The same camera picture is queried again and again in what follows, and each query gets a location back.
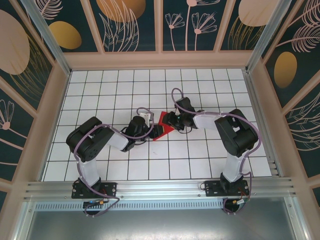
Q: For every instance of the small circuit board yellow connector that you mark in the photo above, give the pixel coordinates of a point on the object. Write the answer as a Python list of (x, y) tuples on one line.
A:
[(240, 201), (95, 203)]

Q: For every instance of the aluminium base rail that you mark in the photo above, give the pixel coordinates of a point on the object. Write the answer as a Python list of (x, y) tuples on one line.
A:
[(160, 190)]

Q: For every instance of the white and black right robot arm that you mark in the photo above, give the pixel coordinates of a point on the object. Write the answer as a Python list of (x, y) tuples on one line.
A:
[(237, 137)]

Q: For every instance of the aluminium corner post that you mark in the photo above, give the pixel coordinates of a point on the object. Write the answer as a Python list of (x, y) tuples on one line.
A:
[(265, 32), (50, 42)]

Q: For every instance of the grey metal sheet panel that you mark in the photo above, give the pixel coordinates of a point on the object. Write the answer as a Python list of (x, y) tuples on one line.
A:
[(160, 225)]

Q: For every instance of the red cloth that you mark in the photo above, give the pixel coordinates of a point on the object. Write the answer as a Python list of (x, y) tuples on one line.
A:
[(166, 132)]

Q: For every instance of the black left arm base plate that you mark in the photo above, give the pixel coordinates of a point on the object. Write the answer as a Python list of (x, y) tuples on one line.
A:
[(110, 190)]

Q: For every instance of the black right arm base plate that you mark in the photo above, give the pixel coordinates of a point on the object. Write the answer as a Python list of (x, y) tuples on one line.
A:
[(212, 188)]

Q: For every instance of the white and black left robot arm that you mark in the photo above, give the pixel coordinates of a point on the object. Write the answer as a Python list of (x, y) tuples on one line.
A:
[(96, 147)]

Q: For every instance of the aluminium side rail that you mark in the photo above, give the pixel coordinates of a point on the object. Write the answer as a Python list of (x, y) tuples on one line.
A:
[(262, 127)]

